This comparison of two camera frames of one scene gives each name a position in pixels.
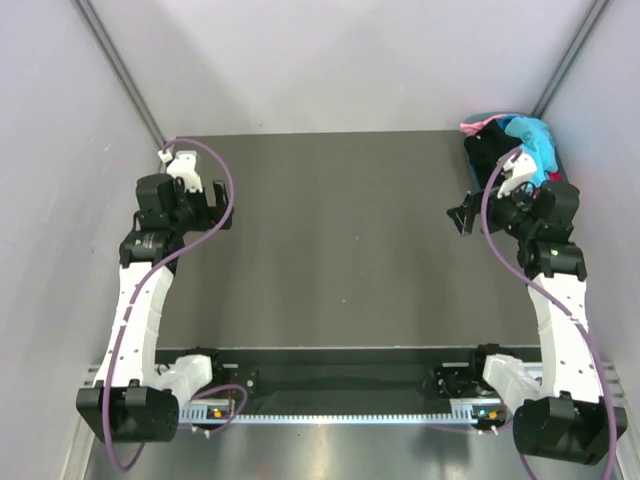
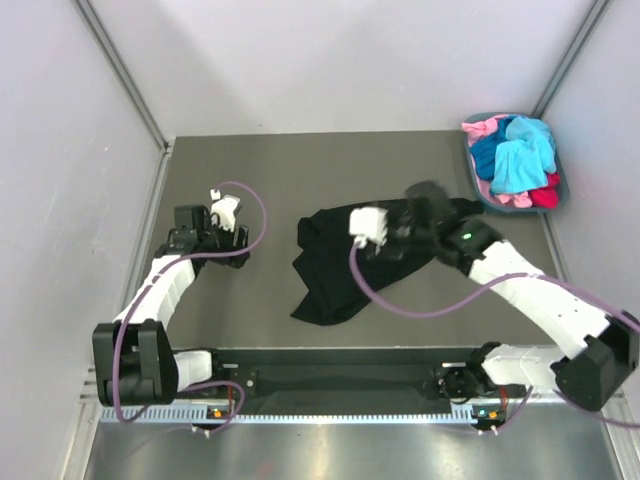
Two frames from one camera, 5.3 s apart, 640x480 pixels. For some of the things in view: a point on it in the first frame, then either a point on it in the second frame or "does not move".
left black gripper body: x=194 y=209 → x=218 y=239
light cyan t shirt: x=536 y=140 does not move
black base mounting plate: x=354 y=374 does not move
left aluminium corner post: x=107 y=47 does not move
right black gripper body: x=507 y=213 → x=419 y=235
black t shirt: x=485 y=147 → x=326 y=251
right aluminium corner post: x=596 y=12 does not move
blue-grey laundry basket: x=510 y=152 does not move
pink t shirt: x=473 y=128 does not move
